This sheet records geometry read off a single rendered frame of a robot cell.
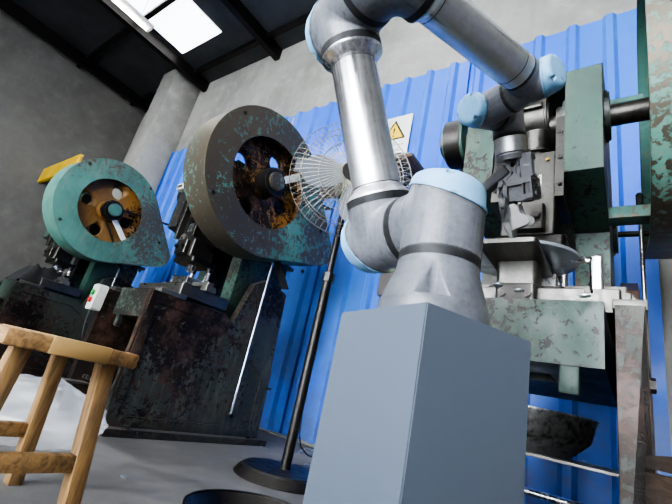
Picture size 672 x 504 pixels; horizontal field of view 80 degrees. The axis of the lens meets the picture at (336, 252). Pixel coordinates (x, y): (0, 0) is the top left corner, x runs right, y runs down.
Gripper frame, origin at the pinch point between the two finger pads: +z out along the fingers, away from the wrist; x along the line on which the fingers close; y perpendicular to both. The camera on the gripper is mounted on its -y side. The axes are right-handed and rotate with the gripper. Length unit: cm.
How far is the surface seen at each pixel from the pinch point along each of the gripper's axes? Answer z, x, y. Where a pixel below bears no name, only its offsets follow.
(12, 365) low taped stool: 15, -92, -54
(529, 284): 12.5, 4.7, 1.8
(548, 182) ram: -15.8, 28.6, 2.6
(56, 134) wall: -225, 59, -661
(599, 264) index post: 8.8, 12.8, 16.1
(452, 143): -37, 35, -29
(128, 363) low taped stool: 19, -73, -53
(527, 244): 2.3, -1.6, 4.3
